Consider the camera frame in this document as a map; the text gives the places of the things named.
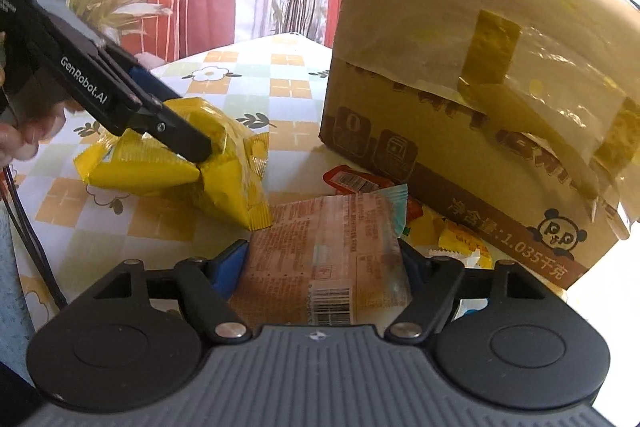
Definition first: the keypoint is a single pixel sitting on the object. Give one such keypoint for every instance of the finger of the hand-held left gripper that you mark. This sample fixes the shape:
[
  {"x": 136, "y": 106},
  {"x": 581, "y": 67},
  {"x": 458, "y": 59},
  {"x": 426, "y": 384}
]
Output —
[
  {"x": 185, "y": 142},
  {"x": 140, "y": 77}
]

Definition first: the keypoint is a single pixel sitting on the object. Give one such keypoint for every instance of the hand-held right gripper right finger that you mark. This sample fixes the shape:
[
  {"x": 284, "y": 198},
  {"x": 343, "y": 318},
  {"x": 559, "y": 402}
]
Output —
[{"x": 412, "y": 264}]

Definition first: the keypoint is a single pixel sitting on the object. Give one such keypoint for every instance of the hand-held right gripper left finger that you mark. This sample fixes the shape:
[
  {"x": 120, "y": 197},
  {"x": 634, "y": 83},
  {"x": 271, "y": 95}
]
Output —
[{"x": 230, "y": 272}]

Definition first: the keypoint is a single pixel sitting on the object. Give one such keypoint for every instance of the yellow snack bag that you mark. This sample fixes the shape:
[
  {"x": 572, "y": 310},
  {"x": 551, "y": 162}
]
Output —
[{"x": 150, "y": 167}]

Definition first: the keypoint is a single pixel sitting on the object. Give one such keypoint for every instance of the clear orange biscuit packet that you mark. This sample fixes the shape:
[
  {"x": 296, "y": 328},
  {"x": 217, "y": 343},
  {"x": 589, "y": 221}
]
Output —
[{"x": 325, "y": 247}]

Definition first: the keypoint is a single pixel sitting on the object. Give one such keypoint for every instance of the plastic-lined cardboard box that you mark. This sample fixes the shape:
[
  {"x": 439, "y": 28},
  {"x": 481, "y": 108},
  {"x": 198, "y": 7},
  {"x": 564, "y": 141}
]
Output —
[{"x": 450, "y": 82}]

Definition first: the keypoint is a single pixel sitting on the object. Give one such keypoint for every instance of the person's left hand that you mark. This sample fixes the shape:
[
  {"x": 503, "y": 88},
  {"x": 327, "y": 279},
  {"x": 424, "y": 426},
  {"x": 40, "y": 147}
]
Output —
[{"x": 15, "y": 142}]

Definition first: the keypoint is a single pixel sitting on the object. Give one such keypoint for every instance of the green yellow snack packet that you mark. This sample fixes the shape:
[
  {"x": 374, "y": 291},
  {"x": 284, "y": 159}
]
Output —
[{"x": 420, "y": 229}]

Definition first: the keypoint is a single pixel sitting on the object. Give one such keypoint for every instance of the small yellow candy packet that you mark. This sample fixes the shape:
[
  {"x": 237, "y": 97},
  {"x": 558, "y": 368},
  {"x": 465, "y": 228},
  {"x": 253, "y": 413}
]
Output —
[{"x": 462, "y": 244}]

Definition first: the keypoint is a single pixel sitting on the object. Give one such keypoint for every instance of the checkered flower tablecloth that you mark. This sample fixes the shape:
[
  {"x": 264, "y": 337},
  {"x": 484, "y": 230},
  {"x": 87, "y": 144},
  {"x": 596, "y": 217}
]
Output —
[{"x": 280, "y": 107}]

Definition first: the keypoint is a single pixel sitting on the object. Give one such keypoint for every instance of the red sauce packet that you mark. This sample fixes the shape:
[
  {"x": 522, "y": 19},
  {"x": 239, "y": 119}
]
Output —
[{"x": 355, "y": 179}]

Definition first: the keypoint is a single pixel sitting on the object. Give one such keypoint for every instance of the blue grey cloth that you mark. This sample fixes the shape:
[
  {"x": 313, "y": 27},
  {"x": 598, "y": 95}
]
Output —
[{"x": 12, "y": 297}]

